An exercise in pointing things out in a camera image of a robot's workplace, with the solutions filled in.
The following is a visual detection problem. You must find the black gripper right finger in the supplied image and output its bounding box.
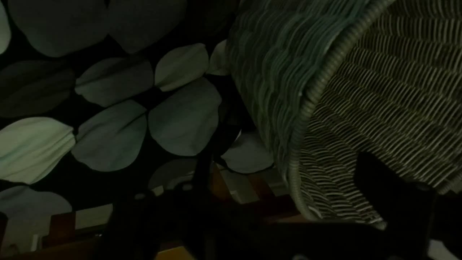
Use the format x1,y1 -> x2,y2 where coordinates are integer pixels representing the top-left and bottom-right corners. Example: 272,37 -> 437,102
353,150 -> 438,260

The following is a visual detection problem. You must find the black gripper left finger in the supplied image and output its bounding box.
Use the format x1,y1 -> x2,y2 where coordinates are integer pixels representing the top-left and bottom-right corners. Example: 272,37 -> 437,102
98,184 -> 218,260

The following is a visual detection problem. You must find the grey woven wicker basket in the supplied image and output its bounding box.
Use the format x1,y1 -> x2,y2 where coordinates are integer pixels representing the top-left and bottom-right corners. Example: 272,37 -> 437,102
223,0 -> 462,228

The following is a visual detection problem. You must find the black dotted fabric sheet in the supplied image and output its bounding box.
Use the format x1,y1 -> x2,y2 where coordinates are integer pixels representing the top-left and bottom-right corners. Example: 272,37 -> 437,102
0,0 -> 290,254

